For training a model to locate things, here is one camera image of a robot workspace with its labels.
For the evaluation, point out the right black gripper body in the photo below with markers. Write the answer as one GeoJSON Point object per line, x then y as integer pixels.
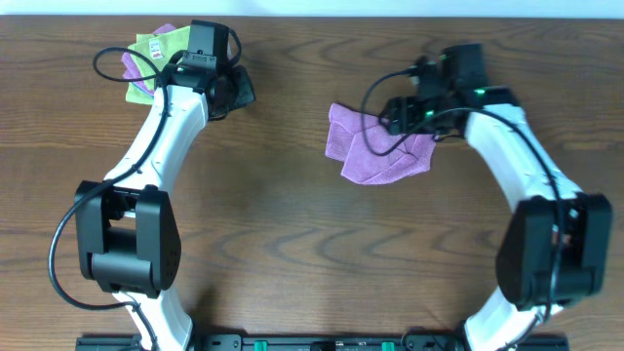
{"type": "Point", "coordinates": [411, 112]}

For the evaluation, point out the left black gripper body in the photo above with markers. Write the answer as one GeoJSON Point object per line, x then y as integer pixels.
{"type": "Point", "coordinates": [242, 88]}

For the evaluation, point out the purple microfiber cloth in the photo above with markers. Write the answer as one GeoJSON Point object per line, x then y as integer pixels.
{"type": "Point", "coordinates": [369, 155]}

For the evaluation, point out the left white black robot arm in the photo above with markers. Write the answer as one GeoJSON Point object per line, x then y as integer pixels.
{"type": "Point", "coordinates": [127, 235]}

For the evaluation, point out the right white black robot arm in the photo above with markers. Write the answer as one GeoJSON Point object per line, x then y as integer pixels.
{"type": "Point", "coordinates": [554, 251]}

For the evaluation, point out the top green folded cloth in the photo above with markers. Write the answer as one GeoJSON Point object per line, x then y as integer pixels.
{"type": "Point", "coordinates": [165, 45]}

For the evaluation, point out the green folded cloth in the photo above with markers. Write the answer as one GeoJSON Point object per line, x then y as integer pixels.
{"type": "Point", "coordinates": [143, 48]}
{"type": "Point", "coordinates": [165, 45]}

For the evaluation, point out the bottom green folded cloth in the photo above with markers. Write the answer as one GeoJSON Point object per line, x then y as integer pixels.
{"type": "Point", "coordinates": [143, 48]}

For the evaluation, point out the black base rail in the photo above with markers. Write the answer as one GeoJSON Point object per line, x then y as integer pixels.
{"type": "Point", "coordinates": [235, 342]}

